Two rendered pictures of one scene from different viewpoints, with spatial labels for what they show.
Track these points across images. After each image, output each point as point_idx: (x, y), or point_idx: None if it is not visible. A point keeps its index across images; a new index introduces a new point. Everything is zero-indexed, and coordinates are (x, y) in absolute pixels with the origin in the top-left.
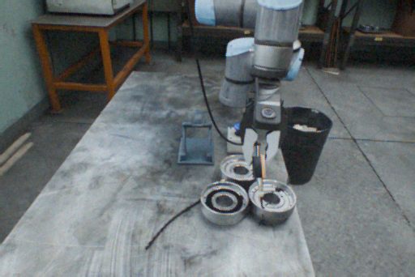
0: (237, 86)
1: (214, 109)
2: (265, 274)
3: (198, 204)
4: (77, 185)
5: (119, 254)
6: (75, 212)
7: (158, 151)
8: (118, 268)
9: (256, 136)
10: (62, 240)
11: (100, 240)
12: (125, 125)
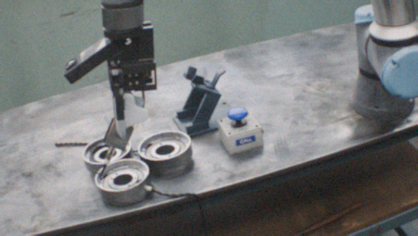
0: (360, 75)
1: (328, 97)
2: (44, 204)
3: None
4: None
5: (48, 137)
6: (83, 104)
7: None
8: (38, 142)
9: (113, 95)
10: (56, 113)
11: (59, 125)
12: (229, 66)
